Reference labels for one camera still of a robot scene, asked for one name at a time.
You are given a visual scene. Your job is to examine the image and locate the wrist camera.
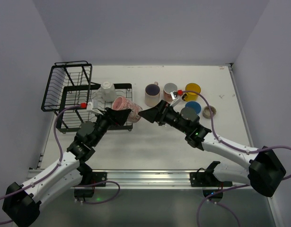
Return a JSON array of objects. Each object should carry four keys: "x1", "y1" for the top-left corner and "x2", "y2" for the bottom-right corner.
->
[
  {"x1": 170, "y1": 90, "x2": 183, "y2": 107},
  {"x1": 80, "y1": 99, "x2": 103, "y2": 116}
]

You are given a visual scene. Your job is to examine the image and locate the pink mug purple interior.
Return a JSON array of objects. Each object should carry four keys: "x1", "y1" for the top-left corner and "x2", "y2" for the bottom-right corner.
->
[{"x1": 145, "y1": 82, "x2": 160, "y2": 107}]

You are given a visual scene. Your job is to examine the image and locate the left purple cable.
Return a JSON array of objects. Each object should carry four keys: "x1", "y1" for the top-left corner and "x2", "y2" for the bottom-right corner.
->
[{"x1": 0, "y1": 104, "x2": 121, "y2": 225}]

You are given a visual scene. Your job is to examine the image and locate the speckled beige ceramic cup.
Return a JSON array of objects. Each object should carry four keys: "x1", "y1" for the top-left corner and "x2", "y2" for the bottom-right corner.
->
[{"x1": 202, "y1": 106, "x2": 217, "y2": 119}]

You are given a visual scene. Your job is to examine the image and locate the salmon floral mug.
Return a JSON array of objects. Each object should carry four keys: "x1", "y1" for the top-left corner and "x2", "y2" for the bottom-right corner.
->
[{"x1": 163, "y1": 83, "x2": 178, "y2": 102}]

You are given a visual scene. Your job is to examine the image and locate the white faceted ceramic cup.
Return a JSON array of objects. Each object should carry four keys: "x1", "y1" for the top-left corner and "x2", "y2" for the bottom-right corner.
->
[{"x1": 95, "y1": 81, "x2": 117, "y2": 102}]

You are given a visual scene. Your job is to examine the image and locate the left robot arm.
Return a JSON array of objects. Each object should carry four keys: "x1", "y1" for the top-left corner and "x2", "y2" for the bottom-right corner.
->
[{"x1": 2, "y1": 107, "x2": 131, "y2": 227}]

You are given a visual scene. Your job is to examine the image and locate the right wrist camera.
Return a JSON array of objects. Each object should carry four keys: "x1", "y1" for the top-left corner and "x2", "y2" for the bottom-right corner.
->
[{"x1": 170, "y1": 90, "x2": 183, "y2": 107}]

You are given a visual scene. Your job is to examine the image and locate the yellow mug black handle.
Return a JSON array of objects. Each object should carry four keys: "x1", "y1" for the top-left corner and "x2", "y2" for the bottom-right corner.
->
[{"x1": 182, "y1": 83, "x2": 201, "y2": 102}]

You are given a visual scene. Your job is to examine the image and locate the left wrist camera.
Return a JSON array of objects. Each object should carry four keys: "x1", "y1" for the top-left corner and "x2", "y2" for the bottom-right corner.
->
[{"x1": 80, "y1": 99, "x2": 103, "y2": 116}]

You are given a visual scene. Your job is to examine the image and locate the light blue plastic cup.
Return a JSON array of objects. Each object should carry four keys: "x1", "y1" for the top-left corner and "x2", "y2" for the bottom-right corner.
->
[{"x1": 185, "y1": 101, "x2": 202, "y2": 114}]

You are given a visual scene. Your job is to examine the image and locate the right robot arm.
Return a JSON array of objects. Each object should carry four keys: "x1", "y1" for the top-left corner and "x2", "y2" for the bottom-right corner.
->
[{"x1": 138, "y1": 101, "x2": 286, "y2": 197}]

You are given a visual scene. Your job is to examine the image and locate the aluminium mounting rail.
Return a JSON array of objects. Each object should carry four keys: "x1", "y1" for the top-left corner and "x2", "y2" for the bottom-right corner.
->
[{"x1": 26, "y1": 168, "x2": 275, "y2": 190}]

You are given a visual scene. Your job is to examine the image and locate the pink ghost pattern mug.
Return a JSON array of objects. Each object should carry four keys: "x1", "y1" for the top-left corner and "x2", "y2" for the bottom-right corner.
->
[{"x1": 112, "y1": 96, "x2": 143, "y2": 123}]

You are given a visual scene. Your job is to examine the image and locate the black wire dish rack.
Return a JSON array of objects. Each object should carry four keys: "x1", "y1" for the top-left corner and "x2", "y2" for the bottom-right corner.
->
[{"x1": 41, "y1": 60, "x2": 133, "y2": 134}]

